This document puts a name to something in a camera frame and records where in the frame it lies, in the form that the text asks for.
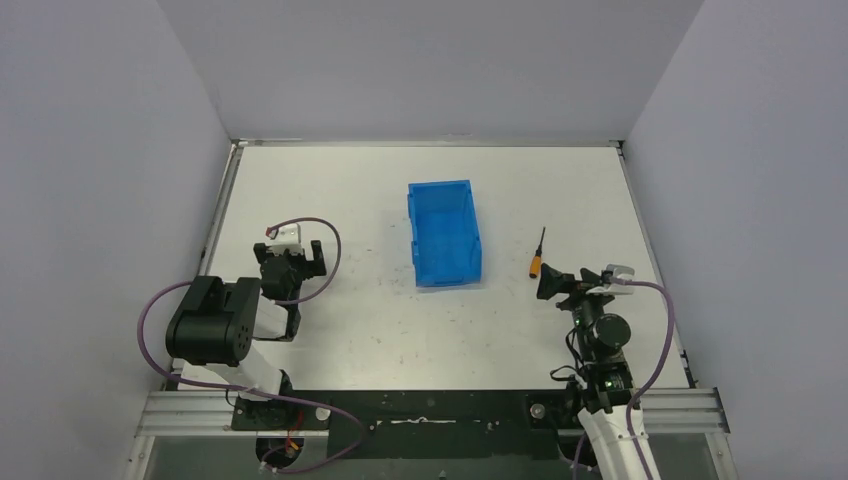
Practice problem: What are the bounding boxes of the aluminium front rail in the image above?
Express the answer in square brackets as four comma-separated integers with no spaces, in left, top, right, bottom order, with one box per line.
[135,387,730,439]

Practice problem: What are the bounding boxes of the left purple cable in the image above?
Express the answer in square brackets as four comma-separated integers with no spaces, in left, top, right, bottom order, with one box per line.
[136,217,367,476]

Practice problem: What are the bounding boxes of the blue plastic bin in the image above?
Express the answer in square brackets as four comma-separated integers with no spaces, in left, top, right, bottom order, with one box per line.
[407,180,482,288]

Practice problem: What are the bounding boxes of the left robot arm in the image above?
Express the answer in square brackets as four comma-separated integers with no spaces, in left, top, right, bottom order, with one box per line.
[165,240,327,402]

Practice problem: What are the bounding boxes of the orange handled screwdriver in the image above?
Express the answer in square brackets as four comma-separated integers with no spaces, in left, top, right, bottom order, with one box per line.
[528,227,546,279]

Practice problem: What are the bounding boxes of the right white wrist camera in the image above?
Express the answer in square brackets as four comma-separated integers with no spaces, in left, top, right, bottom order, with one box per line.
[588,264,635,296]

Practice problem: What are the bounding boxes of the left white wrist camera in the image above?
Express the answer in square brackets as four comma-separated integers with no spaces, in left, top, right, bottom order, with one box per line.
[265,223,302,251]

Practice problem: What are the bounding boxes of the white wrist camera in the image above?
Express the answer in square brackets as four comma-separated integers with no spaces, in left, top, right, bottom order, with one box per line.
[588,264,635,296]
[265,223,302,251]

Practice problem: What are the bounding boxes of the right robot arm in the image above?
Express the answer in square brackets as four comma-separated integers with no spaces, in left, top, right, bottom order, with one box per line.
[537,263,659,479]

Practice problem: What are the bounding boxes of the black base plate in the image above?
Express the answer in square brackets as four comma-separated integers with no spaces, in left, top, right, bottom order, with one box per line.
[231,386,585,460]

